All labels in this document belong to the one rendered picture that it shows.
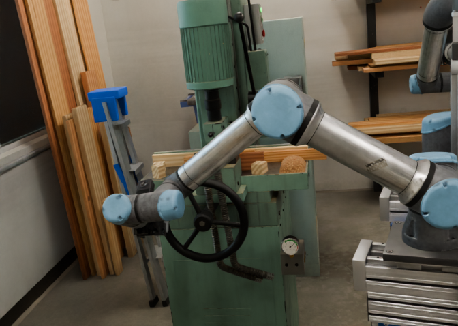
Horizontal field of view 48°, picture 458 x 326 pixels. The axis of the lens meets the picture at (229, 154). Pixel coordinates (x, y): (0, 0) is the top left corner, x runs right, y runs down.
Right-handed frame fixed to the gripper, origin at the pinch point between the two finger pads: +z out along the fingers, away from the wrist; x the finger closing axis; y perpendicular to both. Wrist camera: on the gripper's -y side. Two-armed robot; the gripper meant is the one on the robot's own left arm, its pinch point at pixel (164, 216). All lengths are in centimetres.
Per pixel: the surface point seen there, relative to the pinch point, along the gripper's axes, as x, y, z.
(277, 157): 33, -22, 33
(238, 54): 22, -65, 31
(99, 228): -92, -19, 134
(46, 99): -103, -90, 93
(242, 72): 22, -59, 35
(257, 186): 26.4, -10.2, 21.8
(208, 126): 10.5, -34.3, 21.5
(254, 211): 23.7, -2.5, 26.0
